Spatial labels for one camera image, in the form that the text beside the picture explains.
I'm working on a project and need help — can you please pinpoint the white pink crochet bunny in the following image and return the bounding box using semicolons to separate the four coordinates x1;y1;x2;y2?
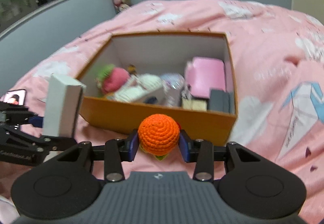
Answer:
113;74;165;103

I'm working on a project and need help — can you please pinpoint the pink green crochet strawberry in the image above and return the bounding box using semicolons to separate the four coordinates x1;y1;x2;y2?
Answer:
96;64;130;95

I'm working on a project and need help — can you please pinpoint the white rectangular box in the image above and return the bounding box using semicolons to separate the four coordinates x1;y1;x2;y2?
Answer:
42;74;86;138

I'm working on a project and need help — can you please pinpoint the dark grey box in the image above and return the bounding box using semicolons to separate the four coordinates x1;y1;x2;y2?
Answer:
208;89;236;114

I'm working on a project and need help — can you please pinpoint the gold box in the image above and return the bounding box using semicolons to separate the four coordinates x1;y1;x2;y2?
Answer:
182;99;208;112

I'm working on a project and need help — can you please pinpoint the smartphone with lit screen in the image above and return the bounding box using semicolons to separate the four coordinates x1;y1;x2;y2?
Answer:
3;89;26;106

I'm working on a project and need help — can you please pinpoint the pink box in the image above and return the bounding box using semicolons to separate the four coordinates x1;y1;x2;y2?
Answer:
184;57;226;98

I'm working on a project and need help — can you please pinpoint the orange crochet ball toy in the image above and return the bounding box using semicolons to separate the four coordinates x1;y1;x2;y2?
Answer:
137;114;180;161

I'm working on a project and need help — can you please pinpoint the clear plastic wrapped item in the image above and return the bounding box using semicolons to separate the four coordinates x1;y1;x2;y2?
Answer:
160;73;184;107

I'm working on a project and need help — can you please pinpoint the orange cardboard storage box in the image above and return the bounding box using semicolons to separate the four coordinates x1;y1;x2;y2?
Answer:
77;31;237;145

